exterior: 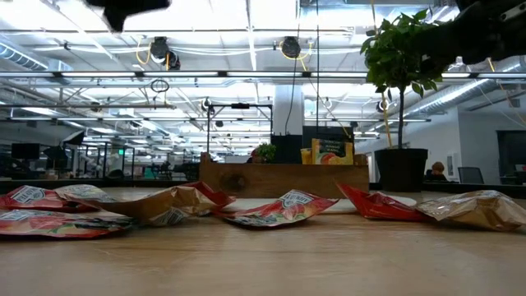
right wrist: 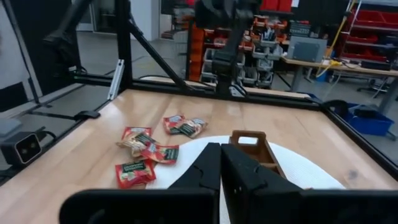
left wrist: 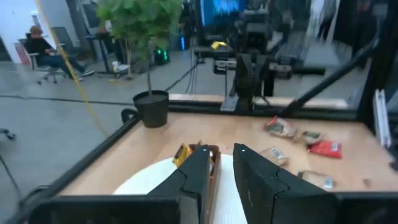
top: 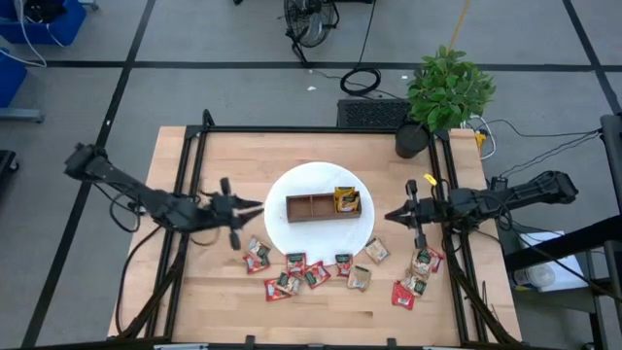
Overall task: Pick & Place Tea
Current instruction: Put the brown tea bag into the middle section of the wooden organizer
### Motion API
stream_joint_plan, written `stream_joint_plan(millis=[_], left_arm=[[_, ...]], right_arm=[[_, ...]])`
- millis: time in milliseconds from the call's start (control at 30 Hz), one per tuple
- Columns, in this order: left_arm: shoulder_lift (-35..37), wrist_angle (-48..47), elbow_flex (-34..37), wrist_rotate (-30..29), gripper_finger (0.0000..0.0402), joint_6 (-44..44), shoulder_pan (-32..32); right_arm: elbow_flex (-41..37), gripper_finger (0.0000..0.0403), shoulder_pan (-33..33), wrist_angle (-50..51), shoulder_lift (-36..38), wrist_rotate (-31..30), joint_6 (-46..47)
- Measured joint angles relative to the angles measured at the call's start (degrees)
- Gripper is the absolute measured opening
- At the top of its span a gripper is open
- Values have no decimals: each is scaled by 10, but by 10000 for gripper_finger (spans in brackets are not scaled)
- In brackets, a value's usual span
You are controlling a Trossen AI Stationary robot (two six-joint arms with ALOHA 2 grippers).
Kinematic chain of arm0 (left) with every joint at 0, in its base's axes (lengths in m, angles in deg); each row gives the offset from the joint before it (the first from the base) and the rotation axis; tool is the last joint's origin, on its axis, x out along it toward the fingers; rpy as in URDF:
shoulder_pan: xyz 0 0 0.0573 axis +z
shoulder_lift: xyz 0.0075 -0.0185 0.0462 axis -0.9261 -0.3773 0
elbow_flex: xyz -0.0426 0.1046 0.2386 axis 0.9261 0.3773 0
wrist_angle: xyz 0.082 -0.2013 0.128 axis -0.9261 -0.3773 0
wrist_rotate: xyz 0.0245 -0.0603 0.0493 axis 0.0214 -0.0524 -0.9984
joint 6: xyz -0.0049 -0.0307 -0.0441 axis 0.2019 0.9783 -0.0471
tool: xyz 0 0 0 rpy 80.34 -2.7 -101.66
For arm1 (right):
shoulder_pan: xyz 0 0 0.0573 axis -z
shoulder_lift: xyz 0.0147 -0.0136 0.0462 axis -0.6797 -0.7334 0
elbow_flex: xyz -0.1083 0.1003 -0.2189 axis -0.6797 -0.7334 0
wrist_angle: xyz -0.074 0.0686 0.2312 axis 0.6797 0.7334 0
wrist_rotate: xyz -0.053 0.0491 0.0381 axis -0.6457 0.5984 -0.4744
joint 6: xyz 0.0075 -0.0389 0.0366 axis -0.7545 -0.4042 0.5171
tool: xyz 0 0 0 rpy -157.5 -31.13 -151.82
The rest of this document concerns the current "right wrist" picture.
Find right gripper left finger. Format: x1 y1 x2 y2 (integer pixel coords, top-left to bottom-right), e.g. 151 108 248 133
167 142 221 191

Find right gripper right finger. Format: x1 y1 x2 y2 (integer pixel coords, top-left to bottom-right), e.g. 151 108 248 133
221 143 304 224

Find beige tea packet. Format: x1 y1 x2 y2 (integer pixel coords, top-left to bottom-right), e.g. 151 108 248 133
116 132 159 157
177 117 209 139

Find brown wooden compartment tray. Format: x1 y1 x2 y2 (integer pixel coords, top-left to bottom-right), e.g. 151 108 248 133
229 129 287 179

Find white round placemat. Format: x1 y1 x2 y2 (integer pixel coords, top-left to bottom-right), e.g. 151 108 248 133
145 135 346 224

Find blue plastic bin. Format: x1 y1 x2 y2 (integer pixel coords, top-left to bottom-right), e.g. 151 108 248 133
303 92 325 104
341 102 396 138

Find parts bin shelving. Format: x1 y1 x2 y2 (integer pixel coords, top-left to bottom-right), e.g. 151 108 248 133
186 0 292 91

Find grey metal box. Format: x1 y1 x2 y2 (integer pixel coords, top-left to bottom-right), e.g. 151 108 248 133
285 35 328 63

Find wooden workbench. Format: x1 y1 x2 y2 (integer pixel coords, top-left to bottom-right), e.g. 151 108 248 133
279 55 398 116

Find rack with red bins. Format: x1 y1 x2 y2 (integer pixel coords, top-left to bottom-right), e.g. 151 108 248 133
338 0 398 63

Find black partition panel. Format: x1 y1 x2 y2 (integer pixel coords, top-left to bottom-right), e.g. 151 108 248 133
8 0 82 98

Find silver aluminium bracket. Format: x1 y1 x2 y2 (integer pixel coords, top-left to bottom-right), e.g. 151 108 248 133
106 58 126 101

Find black frame clamp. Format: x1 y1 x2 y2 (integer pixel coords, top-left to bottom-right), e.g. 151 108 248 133
73 110 101 122

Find yellow hanging cable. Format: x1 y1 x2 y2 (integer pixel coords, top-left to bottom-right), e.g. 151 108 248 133
315 0 356 78

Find black table-level camera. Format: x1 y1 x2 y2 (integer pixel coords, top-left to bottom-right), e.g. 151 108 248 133
0 130 44 166

